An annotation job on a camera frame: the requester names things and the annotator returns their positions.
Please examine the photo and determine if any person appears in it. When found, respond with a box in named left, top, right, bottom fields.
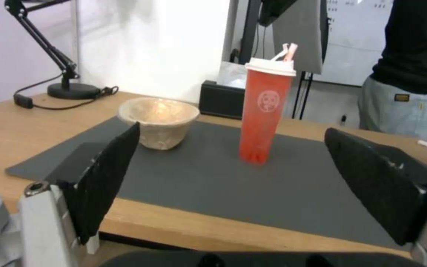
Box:
left=357, top=0, right=427, bottom=142

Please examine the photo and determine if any black desk lamp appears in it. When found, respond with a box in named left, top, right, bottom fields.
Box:
left=4, top=0, right=100, bottom=99

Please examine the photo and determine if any beige paper bowl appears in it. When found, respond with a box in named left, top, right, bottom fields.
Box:
left=117, top=97, right=201, bottom=151

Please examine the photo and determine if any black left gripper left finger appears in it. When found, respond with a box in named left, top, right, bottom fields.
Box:
left=0, top=121, right=142, bottom=267

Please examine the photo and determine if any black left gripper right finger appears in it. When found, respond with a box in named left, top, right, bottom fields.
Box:
left=324, top=128, right=427, bottom=262

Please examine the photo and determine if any red drink cup white lid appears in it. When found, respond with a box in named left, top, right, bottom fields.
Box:
left=238, top=57, right=297, bottom=165

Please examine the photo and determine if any black monitor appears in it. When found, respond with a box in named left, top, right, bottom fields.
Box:
left=258, top=0, right=299, bottom=26

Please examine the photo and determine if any dark grey desk mat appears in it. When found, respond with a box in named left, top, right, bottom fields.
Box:
left=5, top=116, right=403, bottom=251

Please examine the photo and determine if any black rectangular speaker box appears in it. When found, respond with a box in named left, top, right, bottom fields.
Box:
left=199, top=80, right=247, bottom=121

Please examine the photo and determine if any black tripod stand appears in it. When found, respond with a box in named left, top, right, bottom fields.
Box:
left=290, top=71, right=314, bottom=120

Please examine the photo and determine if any pink white drinking straw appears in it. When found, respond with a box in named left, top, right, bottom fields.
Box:
left=271, top=43, right=299, bottom=62

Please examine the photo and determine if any black lamp power cable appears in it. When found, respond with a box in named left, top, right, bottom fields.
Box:
left=13, top=82, right=120, bottom=110

